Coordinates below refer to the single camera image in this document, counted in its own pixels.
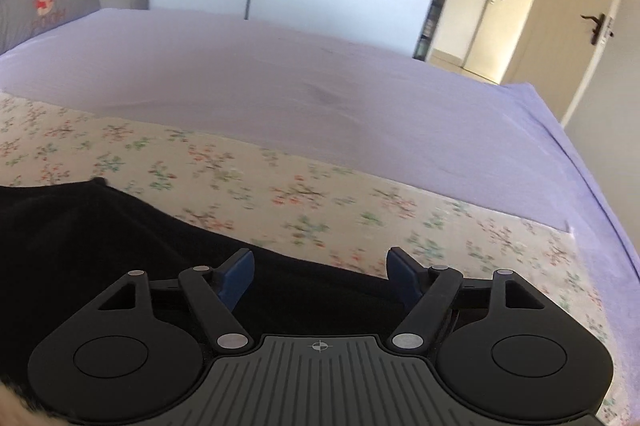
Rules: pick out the floral printed blanket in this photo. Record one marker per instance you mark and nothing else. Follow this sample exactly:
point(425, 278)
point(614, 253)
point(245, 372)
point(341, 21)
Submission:
point(310, 201)

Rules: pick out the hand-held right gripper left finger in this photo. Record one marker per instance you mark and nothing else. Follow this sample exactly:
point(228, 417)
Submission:
point(239, 273)

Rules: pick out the beige open door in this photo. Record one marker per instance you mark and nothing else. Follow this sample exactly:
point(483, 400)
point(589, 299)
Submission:
point(565, 5)

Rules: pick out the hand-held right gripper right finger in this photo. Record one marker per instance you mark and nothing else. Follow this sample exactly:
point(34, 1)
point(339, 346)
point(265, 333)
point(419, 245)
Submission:
point(402, 276)

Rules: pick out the purple bed sheet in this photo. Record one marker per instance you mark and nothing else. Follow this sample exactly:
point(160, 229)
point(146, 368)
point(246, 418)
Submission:
point(300, 90)

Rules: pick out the beige hallway door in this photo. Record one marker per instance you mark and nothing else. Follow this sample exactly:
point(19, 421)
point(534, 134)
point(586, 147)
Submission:
point(487, 5)

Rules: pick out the dark narrow shelf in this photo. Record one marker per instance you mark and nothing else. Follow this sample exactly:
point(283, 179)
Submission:
point(431, 25)

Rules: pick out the black pants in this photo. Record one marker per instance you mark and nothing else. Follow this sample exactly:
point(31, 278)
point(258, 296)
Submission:
point(150, 251)

